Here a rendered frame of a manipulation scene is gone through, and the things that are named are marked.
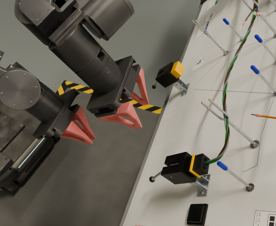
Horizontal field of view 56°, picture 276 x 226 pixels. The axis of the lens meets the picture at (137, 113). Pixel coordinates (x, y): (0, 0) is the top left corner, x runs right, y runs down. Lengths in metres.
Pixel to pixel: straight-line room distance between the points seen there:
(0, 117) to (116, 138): 0.73
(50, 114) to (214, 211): 0.34
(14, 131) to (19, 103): 1.29
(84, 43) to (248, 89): 0.40
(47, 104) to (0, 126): 1.27
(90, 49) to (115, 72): 0.05
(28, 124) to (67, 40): 1.36
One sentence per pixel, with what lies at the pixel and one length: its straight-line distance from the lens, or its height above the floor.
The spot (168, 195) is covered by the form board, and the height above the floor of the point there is 0.98.
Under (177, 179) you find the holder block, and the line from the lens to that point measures 0.51.
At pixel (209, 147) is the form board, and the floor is 1.06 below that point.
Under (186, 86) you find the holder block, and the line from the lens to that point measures 0.85.
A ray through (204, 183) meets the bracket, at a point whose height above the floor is 1.07.
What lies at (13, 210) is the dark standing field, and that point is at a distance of 1.78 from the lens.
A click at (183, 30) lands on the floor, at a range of 2.59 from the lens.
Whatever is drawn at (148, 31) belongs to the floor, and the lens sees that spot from 2.54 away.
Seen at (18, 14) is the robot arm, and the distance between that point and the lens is 0.43.
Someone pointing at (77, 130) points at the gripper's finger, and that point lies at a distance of 0.50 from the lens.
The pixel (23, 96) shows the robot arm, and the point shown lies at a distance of 0.40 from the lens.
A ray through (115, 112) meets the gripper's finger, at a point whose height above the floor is 1.24.
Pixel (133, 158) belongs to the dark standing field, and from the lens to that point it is 1.73.
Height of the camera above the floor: 1.58
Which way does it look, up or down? 56 degrees down
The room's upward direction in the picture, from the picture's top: straight up
